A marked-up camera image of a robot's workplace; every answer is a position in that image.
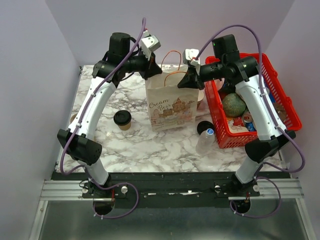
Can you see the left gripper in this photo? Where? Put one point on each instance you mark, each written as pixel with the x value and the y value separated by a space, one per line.
pixel 154 69

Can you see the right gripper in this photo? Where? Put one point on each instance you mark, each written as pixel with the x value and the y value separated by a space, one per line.
pixel 191 79

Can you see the paper takeout bag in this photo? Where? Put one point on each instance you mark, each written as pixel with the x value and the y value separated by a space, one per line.
pixel 168 106

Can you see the black coffee cup lid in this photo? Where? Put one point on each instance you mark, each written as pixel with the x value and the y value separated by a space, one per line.
pixel 122 117

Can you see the brown paper coffee cup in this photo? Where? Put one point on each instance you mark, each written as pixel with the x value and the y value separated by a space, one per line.
pixel 125 127

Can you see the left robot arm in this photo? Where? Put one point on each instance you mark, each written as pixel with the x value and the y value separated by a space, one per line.
pixel 125 55

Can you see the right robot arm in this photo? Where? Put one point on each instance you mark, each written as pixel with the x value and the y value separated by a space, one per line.
pixel 243 74

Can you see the stack of black lids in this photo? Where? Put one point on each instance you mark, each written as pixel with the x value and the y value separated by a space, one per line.
pixel 203 126

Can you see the green melon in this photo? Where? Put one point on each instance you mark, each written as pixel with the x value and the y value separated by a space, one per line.
pixel 233 105

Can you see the clear plastic water bottle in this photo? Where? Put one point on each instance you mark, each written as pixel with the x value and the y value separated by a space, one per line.
pixel 205 141

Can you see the cardboard cup carrier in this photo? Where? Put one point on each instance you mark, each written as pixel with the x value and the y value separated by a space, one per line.
pixel 73 118

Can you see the red plastic basket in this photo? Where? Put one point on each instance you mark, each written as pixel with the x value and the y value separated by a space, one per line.
pixel 227 139

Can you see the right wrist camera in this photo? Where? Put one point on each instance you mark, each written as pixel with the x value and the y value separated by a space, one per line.
pixel 189 57

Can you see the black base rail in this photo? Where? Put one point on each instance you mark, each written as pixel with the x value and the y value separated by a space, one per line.
pixel 170 190

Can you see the aluminium frame rail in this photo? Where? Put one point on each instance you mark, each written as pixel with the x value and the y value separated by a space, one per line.
pixel 69 190

